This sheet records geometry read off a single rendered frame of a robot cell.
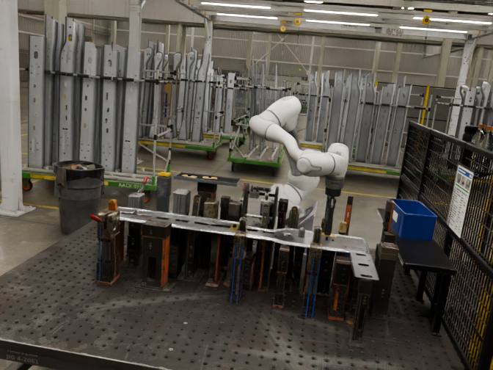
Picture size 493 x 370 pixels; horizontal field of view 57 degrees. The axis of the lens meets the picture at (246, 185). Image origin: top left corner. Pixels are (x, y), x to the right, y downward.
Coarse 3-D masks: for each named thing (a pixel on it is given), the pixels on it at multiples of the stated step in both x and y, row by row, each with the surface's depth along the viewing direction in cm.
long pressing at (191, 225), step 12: (120, 216) 232; (132, 216) 233; (156, 216) 237; (168, 216) 239; (180, 216) 240; (192, 216) 241; (180, 228) 225; (192, 228) 224; (204, 228) 224; (216, 228) 226; (228, 228) 228; (252, 228) 231; (264, 228) 231; (288, 228) 235; (276, 240) 218; (288, 240) 219; (300, 240) 220; (312, 240) 222; (324, 240) 223; (336, 240) 225; (348, 240) 226; (360, 240) 228; (348, 252) 212; (360, 252) 212
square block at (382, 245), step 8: (384, 248) 204; (392, 248) 203; (384, 256) 204; (392, 256) 204; (376, 264) 213; (384, 264) 205; (392, 264) 205; (384, 272) 206; (392, 272) 206; (376, 280) 208; (384, 280) 207; (392, 280) 207; (376, 288) 208; (384, 288) 208; (376, 296) 209; (384, 296) 209; (376, 304) 210; (384, 304) 209; (368, 312) 216; (376, 312) 211; (384, 312) 210; (384, 320) 211
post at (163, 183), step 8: (160, 176) 264; (168, 176) 266; (160, 184) 263; (168, 184) 263; (160, 192) 264; (168, 192) 265; (160, 200) 266; (168, 200) 269; (160, 208) 267; (168, 208) 271
